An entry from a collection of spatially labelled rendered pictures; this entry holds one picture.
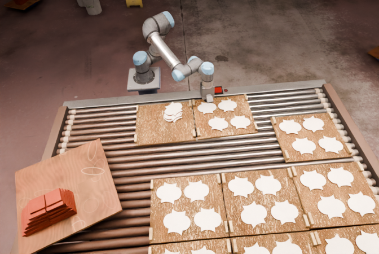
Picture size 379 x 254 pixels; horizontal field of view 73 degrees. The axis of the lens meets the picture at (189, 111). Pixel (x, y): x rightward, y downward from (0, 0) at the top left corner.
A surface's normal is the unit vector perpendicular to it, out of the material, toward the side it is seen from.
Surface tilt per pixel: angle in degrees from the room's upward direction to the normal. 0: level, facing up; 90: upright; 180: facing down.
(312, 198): 0
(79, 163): 0
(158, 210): 0
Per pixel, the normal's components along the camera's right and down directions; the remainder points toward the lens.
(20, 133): -0.04, -0.64
